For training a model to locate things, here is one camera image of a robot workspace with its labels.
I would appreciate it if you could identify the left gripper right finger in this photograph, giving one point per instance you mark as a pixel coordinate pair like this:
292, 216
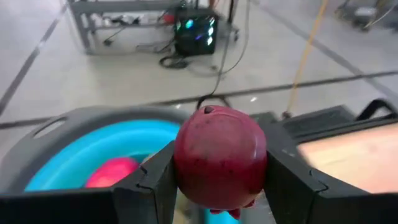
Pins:
292, 193

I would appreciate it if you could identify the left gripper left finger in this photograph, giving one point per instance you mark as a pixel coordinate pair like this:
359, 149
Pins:
155, 193

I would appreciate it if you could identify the red yellow toy mango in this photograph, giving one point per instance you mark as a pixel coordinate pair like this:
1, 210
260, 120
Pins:
112, 172

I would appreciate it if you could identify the dark red toy pomegranate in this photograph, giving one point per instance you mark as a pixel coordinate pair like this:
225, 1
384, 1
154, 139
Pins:
217, 155

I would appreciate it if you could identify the blue collapsible bowl grey rim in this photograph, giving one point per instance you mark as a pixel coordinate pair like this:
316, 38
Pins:
93, 146

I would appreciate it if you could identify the black perforated metal plate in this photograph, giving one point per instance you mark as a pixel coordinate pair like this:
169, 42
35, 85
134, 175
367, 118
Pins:
317, 119

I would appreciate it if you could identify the black computer tower lights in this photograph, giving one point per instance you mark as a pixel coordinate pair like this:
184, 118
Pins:
194, 43

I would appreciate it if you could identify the grey metal cart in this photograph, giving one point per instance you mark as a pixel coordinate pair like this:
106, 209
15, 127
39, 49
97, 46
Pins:
124, 6

